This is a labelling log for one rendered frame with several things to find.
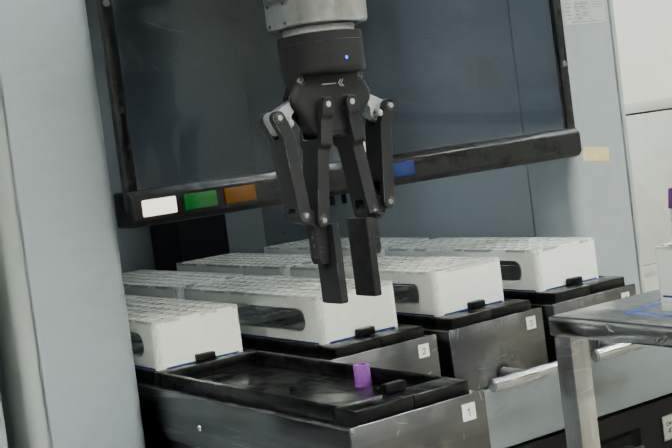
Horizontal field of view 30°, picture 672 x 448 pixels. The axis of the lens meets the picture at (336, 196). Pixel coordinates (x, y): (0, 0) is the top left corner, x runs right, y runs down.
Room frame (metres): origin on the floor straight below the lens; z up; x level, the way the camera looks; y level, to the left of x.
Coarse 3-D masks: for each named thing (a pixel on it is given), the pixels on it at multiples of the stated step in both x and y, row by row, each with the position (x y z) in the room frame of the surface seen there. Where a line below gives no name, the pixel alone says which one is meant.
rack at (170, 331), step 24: (144, 312) 1.33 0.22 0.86; (168, 312) 1.30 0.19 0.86; (192, 312) 1.28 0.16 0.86; (216, 312) 1.27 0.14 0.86; (144, 336) 1.25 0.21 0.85; (168, 336) 1.24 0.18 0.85; (192, 336) 1.26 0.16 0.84; (216, 336) 1.27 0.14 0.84; (240, 336) 1.29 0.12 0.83; (144, 360) 1.26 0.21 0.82; (168, 360) 1.24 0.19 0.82; (192, 360) 1.25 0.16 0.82
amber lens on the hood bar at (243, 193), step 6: (240, 186) 1.25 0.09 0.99; (246, 186) 1.26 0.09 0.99; (252, 186) 1.26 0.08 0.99; (228, 192) 1.24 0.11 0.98; (234, 192) 1.25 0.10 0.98; (240, 192) 1.25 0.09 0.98; (246, 192) 1.26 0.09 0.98; (252, 192) 1.26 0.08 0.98; (228, 198) 1.24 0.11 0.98; (234, 198) 1.25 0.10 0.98; (240, 198) 1.25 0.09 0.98; (246, 198) 1.26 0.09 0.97; (252, 198) 1.26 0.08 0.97
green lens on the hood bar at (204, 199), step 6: (198, 192) 1.23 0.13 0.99; (204, 192) 1.23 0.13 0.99; (210, 192) 1.23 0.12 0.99; (186, 198) 1.22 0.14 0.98; (192, 198) 1.22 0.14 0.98; (198, 198) 1.23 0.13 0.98; (204, 198) 1.23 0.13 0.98; (210, 198) 1.23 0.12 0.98; (216, 198) 1.24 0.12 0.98; (186, 204) 1.22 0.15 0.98; (192, 204) 1.22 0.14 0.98; (198, 204) 1.22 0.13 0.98; (204, 204) 1.23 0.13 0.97; (210, 204) 1.23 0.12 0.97; (216, 204) 1.24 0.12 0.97; (186, 210) 1.22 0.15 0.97
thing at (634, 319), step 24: (576, 312) 1.24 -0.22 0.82; (600, 312) 1.23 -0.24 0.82; (624, 312) 1.21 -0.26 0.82; (648, 312) 1.19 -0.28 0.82; (576, 336) 1.21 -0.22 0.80; (600, 336) 1.18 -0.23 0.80; (624, 336) 1.16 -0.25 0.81; (648, 336) 1.13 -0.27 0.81; (576, 360) 1.22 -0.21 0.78; (576, 384) 1.22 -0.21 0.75; (576, 408) 1.22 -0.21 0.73; (576, 432) 1.23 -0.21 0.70
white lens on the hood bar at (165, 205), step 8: (144, 200) 1.19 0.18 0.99; (152, 200) 1.20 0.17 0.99; (160, 200) 1.20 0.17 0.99; (168, 200) 1.21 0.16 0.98; (144, 208) 1.19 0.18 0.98; (152, 208) 1.20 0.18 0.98; (160, 208) 1.20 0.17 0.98; (168, 208) 1.21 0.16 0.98; (176, 208) 1.21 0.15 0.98; (144, 216) 1.19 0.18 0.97
